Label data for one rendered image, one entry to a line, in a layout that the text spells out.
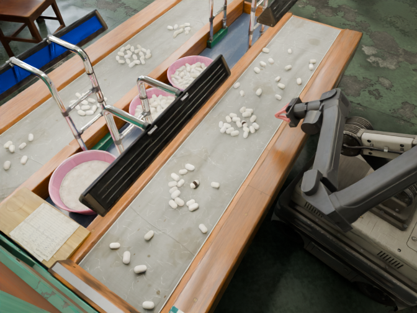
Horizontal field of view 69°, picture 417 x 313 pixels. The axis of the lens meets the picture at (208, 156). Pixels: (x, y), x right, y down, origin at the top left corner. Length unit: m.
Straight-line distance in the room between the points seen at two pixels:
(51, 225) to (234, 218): 0.60
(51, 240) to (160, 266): 0.36
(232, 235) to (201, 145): 0.41
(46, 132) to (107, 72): 0.44
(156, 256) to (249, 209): 0.34
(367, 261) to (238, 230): 0.74
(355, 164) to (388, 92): 1.39
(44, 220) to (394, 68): 2.98
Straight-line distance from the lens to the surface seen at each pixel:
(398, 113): 2.82
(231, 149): 1.23
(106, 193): 0.76
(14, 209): 1.23
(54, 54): 1.25
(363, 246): 1.57
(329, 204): 0.73
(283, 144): 1.25
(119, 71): 1.65
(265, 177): 1.14
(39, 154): 1.39
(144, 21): 1.97
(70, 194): 1.23
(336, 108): 1.00
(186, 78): 1.55
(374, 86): 2.99
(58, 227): 1.12
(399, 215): 1.54
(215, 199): 1.10
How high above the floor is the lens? 1.70
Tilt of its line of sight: 53 degrees down
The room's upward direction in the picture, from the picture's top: straight up
